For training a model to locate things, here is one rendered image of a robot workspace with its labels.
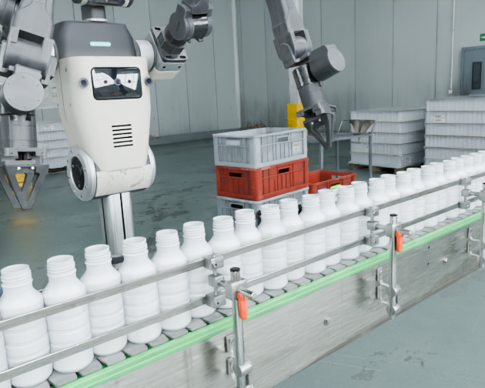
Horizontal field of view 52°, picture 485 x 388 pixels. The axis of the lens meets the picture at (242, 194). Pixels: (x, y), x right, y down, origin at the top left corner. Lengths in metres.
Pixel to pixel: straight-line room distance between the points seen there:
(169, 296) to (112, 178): 0.64
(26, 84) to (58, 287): 0.31
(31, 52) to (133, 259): 0.38
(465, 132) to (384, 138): 1.34
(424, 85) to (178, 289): 11.60
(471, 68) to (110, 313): 11.21
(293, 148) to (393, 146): 4.63
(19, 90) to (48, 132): 9.56
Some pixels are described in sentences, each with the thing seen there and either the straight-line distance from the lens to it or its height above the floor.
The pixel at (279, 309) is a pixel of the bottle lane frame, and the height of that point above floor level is 0.98.
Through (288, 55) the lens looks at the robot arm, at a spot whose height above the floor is 1.47.
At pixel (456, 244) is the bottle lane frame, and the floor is 0.94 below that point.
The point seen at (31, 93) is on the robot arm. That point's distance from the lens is 0.82.
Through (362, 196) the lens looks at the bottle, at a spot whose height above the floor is 1.13.
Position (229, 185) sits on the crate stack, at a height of 0.75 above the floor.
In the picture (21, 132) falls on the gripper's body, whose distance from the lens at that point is 0.88.
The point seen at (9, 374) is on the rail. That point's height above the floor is 1.04.
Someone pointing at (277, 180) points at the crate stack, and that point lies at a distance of 3.46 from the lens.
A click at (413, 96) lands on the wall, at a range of 12.41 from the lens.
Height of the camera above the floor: 1.38
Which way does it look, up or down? 12 degrees down
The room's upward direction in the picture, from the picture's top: 3 degrees counter-clockwise
